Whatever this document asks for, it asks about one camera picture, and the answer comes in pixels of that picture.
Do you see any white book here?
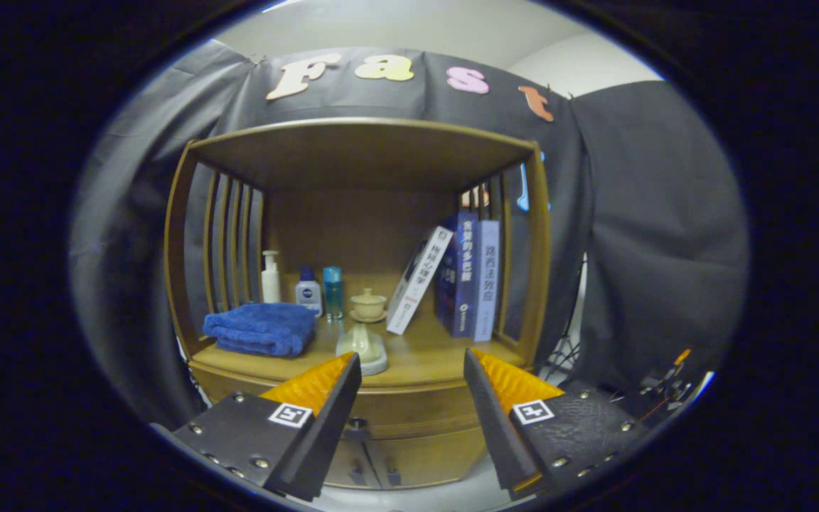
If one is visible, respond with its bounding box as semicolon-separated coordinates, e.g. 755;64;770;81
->
385;225;454;336

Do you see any wooden cabinet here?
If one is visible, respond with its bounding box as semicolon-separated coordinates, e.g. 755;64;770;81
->
164;117;552;491

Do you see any orange and black tool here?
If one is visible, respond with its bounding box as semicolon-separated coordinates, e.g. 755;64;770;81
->
641;347;695;406

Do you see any clear blue bottle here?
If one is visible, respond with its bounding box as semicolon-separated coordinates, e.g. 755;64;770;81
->
322;266;344;322

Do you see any blue folded towel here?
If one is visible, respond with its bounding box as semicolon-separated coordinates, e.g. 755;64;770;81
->
202;302;318;358

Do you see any white lotion bottle blue cap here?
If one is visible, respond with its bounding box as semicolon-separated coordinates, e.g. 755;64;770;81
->
294;267;323;318

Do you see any black backdrop cloth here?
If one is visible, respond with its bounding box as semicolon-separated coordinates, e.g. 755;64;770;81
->
68;39;750;427

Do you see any wooden countertop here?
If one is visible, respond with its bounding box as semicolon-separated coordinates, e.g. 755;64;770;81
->
189;313;532;390

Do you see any dark blue book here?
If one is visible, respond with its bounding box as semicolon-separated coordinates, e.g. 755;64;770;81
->
434;211;480;338

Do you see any black tripod stand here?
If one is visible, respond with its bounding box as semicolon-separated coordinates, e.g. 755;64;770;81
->
537;252;589;388

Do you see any pale green pitcher white base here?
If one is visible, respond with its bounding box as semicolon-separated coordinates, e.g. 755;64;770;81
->
336;322;389;377

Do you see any wooden drawer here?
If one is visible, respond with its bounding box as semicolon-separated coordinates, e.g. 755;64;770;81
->
189;363;524;442

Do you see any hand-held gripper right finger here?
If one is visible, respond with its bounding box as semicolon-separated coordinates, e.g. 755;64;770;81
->
463;347;651;498

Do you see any wooden cabinet door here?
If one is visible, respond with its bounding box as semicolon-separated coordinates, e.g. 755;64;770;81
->
370;427;488;490
324;439;375;489

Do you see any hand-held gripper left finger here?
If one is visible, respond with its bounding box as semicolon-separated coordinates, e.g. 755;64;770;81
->
171;352;363;502

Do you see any light purple book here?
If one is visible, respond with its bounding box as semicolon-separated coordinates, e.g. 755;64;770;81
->
472;220;501;343

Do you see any white pump bottle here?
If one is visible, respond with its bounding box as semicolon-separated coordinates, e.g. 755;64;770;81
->
261;250;282;304

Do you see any pale green lidded teacup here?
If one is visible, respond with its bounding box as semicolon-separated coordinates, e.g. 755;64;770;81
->
349;287;388;324

